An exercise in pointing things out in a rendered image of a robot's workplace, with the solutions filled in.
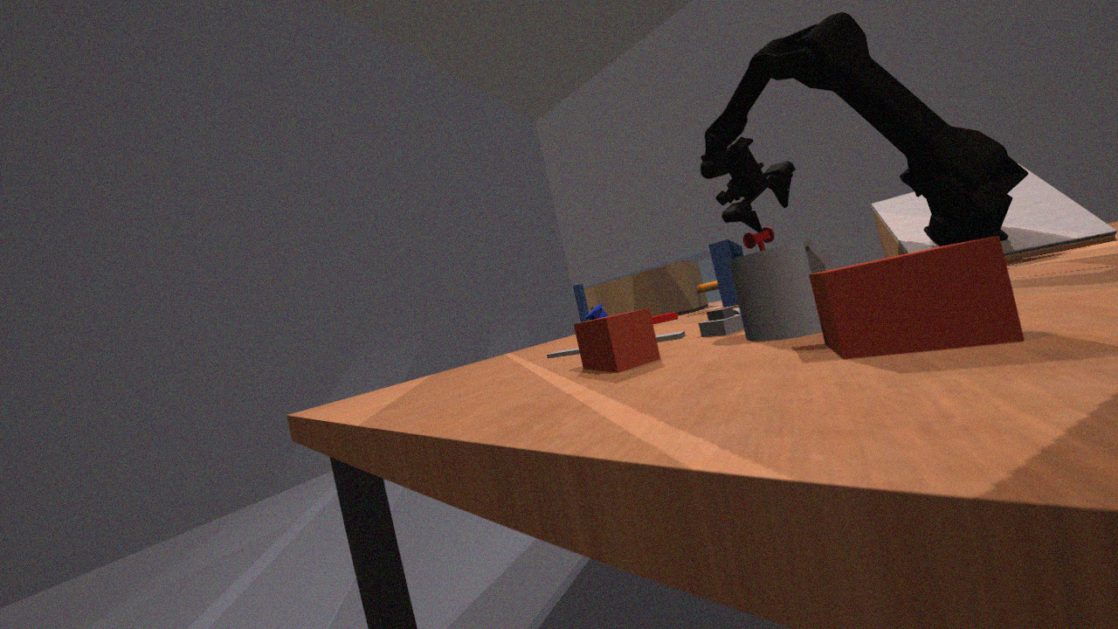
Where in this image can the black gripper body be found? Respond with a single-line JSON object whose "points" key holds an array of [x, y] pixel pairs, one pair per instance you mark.
{"points": [[751, 183]]}

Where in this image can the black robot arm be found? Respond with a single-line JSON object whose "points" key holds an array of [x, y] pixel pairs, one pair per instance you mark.
{"points": [[964, 174]]}

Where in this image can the grey flat bar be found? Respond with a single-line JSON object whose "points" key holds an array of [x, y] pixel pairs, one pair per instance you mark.
{"points": [[660, 338]]}

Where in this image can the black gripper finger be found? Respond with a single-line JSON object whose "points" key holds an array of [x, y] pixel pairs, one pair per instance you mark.
{"points": [[753, 222], [781, 190]]}

